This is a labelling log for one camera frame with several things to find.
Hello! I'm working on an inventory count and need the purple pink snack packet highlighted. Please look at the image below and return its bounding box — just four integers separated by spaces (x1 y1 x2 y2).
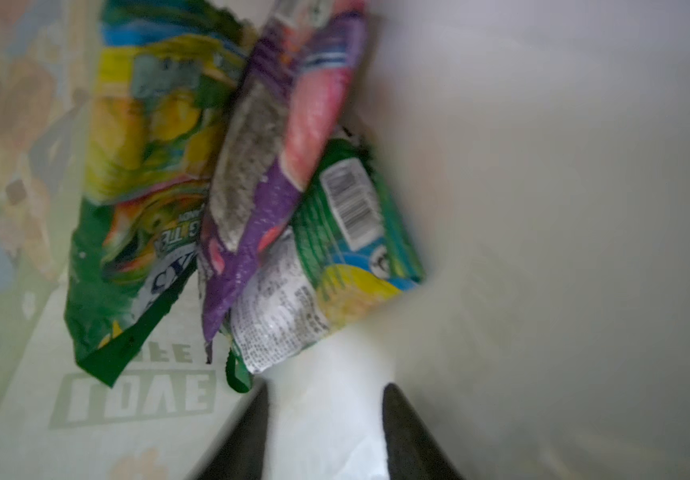
197 1 368 351

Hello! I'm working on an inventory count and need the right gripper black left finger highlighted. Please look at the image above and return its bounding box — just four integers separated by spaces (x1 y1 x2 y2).
194 384 270 480

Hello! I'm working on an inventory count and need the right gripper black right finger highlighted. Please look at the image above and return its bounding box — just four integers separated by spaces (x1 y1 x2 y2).
382 383 462 480

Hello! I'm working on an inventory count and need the green Fox's candy packet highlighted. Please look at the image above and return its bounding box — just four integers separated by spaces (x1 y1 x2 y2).
65 1 255 386

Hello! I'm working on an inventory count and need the white floral paper bag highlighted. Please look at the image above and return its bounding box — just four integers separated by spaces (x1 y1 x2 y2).
0 1 690 479

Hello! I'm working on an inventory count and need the green barcode candy packet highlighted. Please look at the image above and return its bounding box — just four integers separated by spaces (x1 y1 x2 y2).
223 128 425 393

